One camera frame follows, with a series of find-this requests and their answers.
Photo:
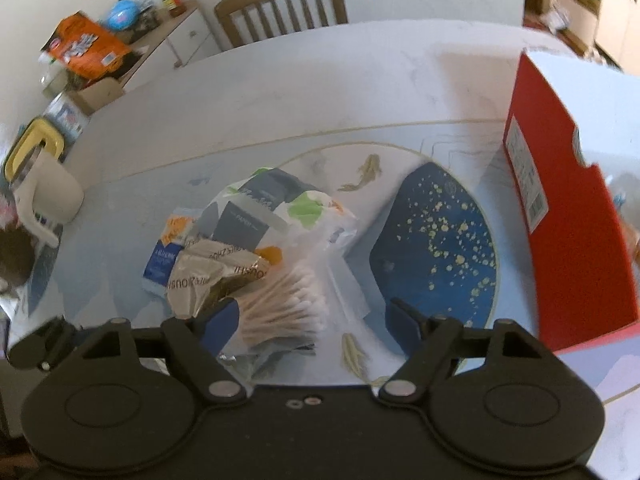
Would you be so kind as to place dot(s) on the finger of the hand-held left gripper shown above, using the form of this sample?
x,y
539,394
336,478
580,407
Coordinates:
x,y
35,347

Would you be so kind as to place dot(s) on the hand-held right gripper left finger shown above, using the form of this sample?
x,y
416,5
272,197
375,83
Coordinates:
x,y
222,320

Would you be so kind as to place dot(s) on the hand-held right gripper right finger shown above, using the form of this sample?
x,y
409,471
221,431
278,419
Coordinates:
x,y
407,322

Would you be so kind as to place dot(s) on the silver foil bag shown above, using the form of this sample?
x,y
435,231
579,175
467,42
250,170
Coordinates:
x,y
200,270

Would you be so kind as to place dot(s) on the bag of cotton swabs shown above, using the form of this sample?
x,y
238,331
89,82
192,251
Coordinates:
x,y
285,305

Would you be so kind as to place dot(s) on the blue tissue pack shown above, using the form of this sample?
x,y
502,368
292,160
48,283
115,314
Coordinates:
x,y
160,265

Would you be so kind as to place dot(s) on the patterned tissue packet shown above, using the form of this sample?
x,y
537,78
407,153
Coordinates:
x,y
250,220

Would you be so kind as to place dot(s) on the orange and white packet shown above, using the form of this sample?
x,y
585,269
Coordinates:
x,y
175,227

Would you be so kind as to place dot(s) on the red cardboard box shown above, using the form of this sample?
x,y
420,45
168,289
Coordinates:
x,y
565,240

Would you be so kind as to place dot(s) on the white marble desktop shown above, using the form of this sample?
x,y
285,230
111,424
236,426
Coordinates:
x,y
300,85

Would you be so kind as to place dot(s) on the brown mug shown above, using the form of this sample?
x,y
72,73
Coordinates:
x,y
15,260

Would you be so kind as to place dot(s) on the cream mug with steel rim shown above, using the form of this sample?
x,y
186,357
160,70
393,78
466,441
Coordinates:
x,y
55,195

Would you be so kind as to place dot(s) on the green tissue box yellow lid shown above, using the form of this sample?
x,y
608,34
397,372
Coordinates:
x,y
35,135

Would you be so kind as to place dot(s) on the white canister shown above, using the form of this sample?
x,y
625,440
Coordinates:
x,y
65,117

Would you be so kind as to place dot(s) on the brown cardboard box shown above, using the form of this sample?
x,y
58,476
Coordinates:
x,y
100,95

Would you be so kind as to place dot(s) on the white cabinet with wooden top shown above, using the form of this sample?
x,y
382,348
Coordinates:
x,y
190,40

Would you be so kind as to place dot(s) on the large orange snack bag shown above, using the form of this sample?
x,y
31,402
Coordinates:
x,y
85,47

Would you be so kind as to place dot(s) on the dark glass jar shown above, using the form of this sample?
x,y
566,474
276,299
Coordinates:
x,y
149,17

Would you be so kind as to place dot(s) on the red sauce jar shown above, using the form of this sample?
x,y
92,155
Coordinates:
x,y
172,2

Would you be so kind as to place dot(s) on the blue ball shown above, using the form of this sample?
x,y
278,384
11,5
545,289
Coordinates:
x,y
124,12

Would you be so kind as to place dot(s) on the white plastic bag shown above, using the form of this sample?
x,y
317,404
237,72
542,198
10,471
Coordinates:
x,y
557,17

